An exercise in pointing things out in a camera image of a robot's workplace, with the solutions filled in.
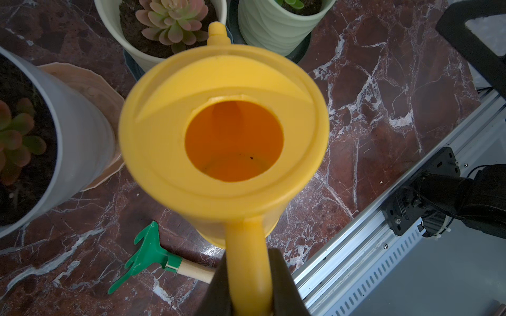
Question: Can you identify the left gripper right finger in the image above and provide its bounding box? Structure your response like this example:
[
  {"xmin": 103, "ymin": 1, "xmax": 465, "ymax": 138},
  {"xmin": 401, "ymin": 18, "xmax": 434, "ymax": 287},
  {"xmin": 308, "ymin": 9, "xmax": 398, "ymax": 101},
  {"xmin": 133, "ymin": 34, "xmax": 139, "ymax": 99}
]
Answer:
[{"xmin": 268, "ymin": 248, "xmax": 310, "ymax": 315}]

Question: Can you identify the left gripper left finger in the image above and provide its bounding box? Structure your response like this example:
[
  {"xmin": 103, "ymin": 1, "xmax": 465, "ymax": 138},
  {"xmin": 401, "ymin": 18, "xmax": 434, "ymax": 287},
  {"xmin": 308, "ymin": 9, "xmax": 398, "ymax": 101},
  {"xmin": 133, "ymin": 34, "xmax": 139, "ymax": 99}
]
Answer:
[{"xmin": 194, "ymin": 253, "xmax": 233, "ymax": 316}]

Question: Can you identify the yellow plastic watering can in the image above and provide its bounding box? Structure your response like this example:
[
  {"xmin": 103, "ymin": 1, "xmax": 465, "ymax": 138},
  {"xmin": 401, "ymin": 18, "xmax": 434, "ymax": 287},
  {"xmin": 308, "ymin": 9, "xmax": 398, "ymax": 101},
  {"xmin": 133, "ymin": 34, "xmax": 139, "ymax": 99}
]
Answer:
[{"xmin": 119, "ymin": 22, "xmax": 329, "ymax": 315}]

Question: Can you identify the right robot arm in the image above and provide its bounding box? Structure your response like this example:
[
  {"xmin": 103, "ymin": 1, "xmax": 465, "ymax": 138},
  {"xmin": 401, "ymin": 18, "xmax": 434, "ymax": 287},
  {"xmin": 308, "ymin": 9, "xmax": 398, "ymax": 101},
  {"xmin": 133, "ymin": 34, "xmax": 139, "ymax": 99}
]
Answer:
[{"xmin": 382, "ymin": 1, "xmax": 505, "ymax": 238}]

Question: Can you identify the white pot orange succulent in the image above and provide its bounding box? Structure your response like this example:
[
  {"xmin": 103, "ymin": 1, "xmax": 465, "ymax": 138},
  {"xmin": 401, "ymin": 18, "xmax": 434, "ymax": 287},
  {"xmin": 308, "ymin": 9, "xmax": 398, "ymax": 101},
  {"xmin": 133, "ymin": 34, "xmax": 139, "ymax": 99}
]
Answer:
[{"xmin": 1, "ymin": 50, "xmax": 113, "ymax": 236}]

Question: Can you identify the green pot green succulent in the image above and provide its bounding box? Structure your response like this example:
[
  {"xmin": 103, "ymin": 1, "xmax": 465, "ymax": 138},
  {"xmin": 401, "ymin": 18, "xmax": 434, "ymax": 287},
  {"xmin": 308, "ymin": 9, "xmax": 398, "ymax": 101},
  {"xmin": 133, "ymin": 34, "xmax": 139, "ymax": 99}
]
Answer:
[{"xmin": 237, "ymin": 0, "xmax": 335, "ymax": 57}]

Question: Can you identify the cream pot pink succulent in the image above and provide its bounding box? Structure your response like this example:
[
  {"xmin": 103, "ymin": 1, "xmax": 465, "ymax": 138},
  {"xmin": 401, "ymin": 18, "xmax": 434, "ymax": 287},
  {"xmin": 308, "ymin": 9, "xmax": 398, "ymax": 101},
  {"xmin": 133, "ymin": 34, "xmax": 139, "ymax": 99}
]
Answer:
[{"xmin": 94, "ymin": 0, "xmax": 227, "ymax": 71}]

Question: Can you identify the pink saucer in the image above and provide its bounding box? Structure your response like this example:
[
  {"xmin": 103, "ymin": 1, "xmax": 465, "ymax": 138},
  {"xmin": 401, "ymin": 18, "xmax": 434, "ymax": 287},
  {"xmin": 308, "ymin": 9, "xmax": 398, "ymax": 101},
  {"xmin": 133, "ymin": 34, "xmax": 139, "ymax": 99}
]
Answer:
[{"xmin": 39, "ymin": 63, "xmax": 125, "ymax": 192}]

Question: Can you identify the blue-grey saucer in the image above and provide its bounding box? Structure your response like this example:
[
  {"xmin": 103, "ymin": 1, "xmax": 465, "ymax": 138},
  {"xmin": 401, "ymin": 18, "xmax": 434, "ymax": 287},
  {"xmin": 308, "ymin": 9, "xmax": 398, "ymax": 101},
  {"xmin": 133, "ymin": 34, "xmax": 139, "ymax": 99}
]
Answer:
[{"xmin": 123, "ymin": 50, "xmax": 146, "ymax": 82}]

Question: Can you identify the green toy rake wooden handle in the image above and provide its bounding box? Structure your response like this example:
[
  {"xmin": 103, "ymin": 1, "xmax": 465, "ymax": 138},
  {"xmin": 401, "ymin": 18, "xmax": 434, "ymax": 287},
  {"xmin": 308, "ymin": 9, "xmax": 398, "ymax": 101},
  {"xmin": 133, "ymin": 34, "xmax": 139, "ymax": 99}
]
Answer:
[{"xmin": 108, "ymin": 221, "xmax": 215, "ymax": 294}]

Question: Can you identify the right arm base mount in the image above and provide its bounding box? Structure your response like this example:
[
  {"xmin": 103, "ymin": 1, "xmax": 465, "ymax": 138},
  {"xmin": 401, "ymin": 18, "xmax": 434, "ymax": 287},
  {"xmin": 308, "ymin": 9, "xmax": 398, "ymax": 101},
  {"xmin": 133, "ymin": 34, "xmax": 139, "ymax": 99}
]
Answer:
[{"xmin": 380, "ymin": 147, "xmax": 460, "ymax": 238}]

